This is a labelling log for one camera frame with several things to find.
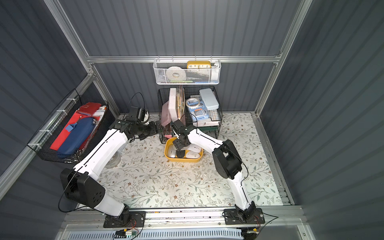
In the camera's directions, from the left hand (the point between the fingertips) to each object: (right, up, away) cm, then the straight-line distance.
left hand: (158, 130), depth 81 cm
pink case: (0, +8, +20) cm, 22 cm away
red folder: (-38, +10, -3) cm, 39 cm away
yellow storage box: (+3, -8, +15) cm, 18 cm away
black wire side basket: (-43, -5, -21) cm, 48 cm away
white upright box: (+6, +15, +8) cm, 18 cm away
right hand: (+15, -9, +14) cm, 22 cm away
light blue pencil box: (+30, +20, +16) cm, 39 cm away
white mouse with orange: (+18, -16, +12) cm, 27 cm away
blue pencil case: (-37, -4, -13) cm, 40 cm away
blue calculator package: (+23, +11, +9) cm, 27 cm away
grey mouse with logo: (+5, -15, +15) cm, 22 cm away
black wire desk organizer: (+30, +3, +12) cm, 32 cm away
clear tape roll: (+18, +18, +15) cm, 30 cm away
